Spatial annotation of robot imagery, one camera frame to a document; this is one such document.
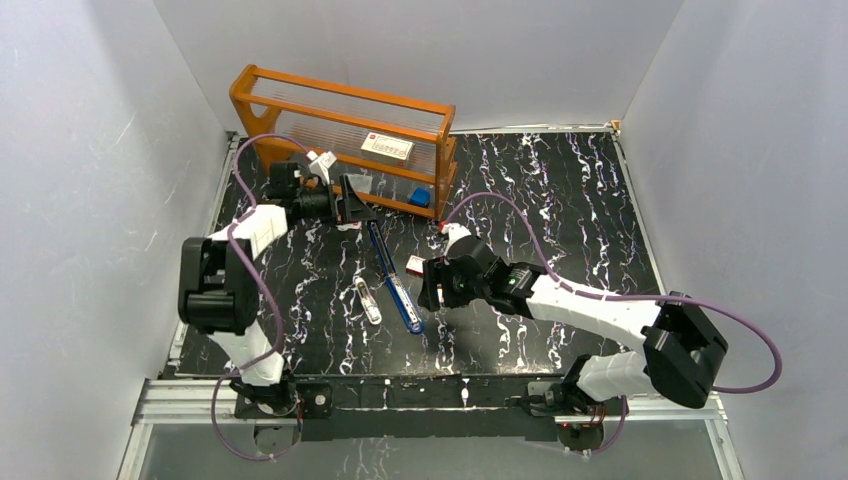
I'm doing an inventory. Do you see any orange wooden shelf rack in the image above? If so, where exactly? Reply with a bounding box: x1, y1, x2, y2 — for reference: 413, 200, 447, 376
229, 65, 458, 219

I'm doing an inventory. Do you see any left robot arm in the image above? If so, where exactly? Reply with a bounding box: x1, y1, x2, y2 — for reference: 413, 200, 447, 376
178, 151, 375, 416

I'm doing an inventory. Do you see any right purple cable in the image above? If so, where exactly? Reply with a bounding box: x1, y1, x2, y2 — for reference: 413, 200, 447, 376
440, 192, 784, 458

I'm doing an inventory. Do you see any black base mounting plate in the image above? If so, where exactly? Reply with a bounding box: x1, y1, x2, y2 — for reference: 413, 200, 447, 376
231, 374, 622, 450

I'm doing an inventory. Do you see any blue stapler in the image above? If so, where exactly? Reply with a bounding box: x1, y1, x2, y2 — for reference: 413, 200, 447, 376
366, 220, 425, 334

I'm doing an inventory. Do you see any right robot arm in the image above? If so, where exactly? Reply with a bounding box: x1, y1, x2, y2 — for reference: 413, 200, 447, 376
418, 223, 728, 416

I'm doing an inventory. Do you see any white staple box on shelf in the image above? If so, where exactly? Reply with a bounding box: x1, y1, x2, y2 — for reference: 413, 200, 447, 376
360, 132, 415, 167

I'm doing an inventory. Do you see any small blue cube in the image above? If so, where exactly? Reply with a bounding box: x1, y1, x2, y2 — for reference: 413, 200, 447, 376
408, 187, 431, 208

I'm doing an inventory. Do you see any red white staple box sleeve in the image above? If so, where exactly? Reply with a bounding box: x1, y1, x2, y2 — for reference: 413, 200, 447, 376
405, 255, 425, 277

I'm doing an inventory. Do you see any clear plastic label packet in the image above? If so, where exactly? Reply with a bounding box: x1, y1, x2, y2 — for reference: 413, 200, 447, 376
337, 173, 373, 231

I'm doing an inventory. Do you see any aluminium frame rail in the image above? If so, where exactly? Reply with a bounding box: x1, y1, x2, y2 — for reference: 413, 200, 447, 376
132, 376, 730, 425

